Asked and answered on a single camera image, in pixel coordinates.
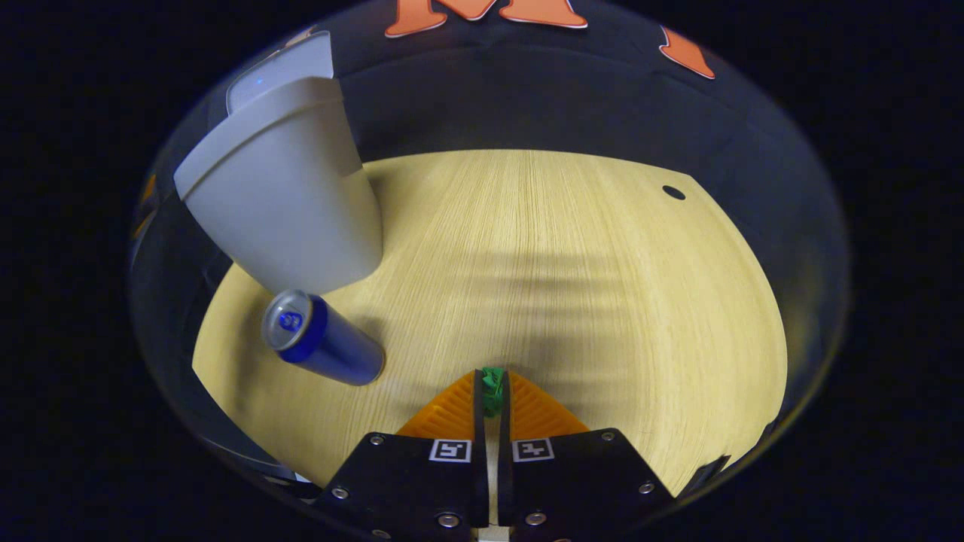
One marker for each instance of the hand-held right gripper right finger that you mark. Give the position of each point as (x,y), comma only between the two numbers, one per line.
(572,482)

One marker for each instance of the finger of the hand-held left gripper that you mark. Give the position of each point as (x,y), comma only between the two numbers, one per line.
(147,203)

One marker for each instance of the black round desk grommet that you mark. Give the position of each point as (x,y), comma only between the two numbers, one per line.
(674,193)

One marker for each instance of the blue pop can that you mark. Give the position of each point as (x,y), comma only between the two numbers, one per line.
(339,350)

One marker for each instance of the green paper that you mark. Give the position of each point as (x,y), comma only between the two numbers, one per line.
(492,388)

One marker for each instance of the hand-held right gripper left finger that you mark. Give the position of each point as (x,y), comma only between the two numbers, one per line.
(422,482)

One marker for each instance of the white desktop garbage bin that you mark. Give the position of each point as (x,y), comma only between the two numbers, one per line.
(286,196)

